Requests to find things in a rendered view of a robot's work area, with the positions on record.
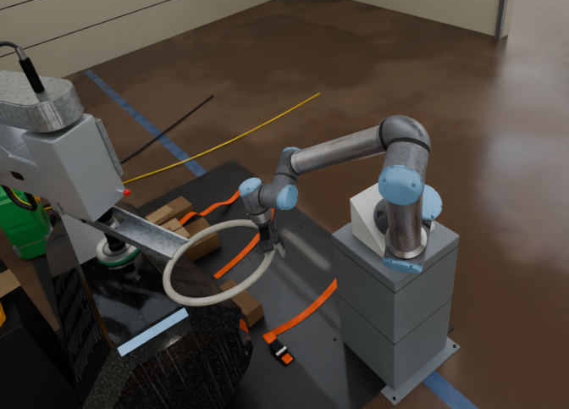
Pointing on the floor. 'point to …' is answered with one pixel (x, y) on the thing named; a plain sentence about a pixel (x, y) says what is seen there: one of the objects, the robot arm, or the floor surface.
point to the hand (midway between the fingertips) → (277, 257)
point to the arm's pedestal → (396, 309)
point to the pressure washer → (25, 225)
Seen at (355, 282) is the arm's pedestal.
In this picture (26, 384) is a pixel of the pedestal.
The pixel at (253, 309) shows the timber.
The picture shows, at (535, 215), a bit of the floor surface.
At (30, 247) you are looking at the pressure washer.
